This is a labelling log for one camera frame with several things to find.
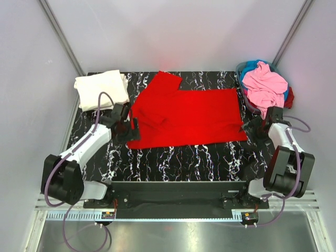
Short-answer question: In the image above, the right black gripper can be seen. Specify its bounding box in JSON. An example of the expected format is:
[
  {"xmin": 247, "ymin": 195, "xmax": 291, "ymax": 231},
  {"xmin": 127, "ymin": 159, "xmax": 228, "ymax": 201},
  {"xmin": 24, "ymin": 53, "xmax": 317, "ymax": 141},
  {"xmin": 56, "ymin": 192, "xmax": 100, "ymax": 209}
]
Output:
[{"xmin": 239, "ymin": 115, "xmax": 272, "ymax": 152}]

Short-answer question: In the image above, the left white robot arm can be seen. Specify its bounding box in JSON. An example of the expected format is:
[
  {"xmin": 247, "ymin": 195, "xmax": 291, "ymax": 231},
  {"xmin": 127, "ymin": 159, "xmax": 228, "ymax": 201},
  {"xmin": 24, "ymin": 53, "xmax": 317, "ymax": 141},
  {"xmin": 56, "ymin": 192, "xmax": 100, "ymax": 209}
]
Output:
[{"xmin": 40, "ymin": 103, "xmax": 140, "ymax": 208}]

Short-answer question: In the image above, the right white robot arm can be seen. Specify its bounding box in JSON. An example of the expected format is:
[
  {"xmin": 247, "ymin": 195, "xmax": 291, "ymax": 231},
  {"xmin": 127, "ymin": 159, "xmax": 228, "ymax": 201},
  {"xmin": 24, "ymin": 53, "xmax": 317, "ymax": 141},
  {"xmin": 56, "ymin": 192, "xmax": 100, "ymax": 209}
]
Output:
[{"xmin": 238, "ymin": 107, "xmax": 315, "ymax": 208}]

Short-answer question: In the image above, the folded white t-shirt stack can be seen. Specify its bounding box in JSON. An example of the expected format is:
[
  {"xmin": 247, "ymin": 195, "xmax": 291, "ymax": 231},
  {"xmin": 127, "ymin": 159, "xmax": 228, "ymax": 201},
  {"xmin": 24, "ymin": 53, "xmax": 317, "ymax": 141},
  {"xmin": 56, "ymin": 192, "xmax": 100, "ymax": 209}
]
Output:
[{"xmin": 74, "ymin": 70, "xmax": 130, "ymax": 111}]

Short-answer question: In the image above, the dark red t-shirt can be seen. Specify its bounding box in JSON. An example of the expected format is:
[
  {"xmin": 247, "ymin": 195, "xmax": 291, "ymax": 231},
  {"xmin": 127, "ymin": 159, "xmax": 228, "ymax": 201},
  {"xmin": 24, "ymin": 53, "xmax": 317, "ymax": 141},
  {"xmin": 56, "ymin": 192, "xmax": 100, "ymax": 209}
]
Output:
[{"xmin": 284, "ymin": 87, "xmax": 295, "ymax": 109}]

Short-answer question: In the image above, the pink t-shirt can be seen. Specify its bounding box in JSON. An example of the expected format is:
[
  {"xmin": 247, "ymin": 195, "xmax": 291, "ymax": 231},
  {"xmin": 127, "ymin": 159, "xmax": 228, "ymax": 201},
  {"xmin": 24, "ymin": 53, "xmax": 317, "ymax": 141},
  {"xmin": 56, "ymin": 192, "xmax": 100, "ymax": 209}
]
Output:
[{"xmin": 243, "ymin": 61, "xmax": 289, "ymax": 119}]

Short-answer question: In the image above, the blue t-shirt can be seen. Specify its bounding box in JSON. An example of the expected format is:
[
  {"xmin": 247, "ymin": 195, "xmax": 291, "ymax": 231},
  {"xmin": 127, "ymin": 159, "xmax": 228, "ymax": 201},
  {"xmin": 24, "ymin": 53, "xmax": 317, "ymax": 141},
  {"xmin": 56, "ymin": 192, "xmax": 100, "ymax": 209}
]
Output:
[{"xmin": 239, "ymin": 59, "xmax": 275, "ymax": 91}]

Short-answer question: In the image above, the grey laundry basket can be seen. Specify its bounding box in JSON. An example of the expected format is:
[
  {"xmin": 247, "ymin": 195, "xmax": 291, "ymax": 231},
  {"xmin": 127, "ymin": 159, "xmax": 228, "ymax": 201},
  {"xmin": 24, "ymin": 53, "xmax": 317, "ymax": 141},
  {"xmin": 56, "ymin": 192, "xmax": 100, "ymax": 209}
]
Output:
[{"xmin": 235, "ymin": 61, "xmax": 279, "ymax": 115}]

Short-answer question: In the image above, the right small circuit board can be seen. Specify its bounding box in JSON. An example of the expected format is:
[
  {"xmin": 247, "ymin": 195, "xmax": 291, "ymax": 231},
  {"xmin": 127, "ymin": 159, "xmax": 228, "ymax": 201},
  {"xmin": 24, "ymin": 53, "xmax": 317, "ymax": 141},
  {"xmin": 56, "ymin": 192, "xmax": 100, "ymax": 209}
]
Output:
[{"xmin": 243, "ymin": 212, "xmax": 259, "ymax": 222}]

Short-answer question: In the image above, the small circuit board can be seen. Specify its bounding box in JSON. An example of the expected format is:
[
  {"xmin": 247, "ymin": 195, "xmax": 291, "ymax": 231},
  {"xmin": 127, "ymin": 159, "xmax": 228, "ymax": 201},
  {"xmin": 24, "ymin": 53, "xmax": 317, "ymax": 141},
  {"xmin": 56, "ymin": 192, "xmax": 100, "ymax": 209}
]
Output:
[
  {"xmin": 243, "ymin": 212, "xmax": 259, "ymax": 222},
  {"xmin": 101, "ymin": 212, "xmax": 116, "ymax": 219}
]

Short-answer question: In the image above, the left small circuit board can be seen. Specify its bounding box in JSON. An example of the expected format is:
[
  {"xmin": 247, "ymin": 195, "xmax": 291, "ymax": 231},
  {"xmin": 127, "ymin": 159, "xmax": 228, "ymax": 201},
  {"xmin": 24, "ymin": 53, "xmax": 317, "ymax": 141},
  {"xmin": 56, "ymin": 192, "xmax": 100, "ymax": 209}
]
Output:
[{"xmin": 101, "ymin": 212, "xmax": 116, "ymax": 219}]

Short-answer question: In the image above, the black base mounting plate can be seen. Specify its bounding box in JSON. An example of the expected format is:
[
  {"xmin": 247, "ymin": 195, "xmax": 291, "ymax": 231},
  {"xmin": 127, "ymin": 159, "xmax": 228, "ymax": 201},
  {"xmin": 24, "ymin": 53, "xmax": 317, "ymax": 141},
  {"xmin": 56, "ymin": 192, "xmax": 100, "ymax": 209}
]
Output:
[{"xmin": 83, "ymin": 182, "xmax": 269, "ymax": 213}]

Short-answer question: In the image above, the slotted grey cable duct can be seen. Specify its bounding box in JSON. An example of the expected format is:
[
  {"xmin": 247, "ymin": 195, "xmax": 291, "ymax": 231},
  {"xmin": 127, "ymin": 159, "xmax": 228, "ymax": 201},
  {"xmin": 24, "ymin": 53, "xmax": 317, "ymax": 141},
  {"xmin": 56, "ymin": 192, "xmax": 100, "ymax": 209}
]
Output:
[{"xmin": 46, "ymin": 209, "xmax": 242, "ymax": 222}]

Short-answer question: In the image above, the left aluminium frame post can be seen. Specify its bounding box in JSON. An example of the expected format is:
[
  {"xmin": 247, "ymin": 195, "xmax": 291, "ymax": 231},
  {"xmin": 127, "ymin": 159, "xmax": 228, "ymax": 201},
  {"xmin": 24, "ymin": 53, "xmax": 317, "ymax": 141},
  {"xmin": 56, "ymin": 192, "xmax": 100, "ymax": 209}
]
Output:
[{"xmin": 37, "ymin": 0, "xmax": 85, "ymax": 76}]

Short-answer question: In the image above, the aluminium frame post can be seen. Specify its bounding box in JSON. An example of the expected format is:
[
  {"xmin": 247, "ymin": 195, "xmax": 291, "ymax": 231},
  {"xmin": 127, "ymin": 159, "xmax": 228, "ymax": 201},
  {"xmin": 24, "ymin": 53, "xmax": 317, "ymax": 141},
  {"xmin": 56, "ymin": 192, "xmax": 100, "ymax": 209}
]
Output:
[
  {"xmin": 272, "ymin": 0, "xmax": 314, "ymax": 66},
  {"xmin": 37, "ymin": 0, "xmax": 85, "ymax": 76}
]

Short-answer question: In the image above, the right aluminium frame post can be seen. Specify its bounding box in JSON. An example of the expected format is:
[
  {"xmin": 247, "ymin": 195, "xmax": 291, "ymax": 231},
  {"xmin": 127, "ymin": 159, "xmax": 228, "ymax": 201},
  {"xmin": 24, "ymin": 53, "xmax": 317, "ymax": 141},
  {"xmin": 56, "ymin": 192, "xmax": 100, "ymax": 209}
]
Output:
[{"xmin": 272, "ymin": 0, "xmax": 314, "ymax": 66}]

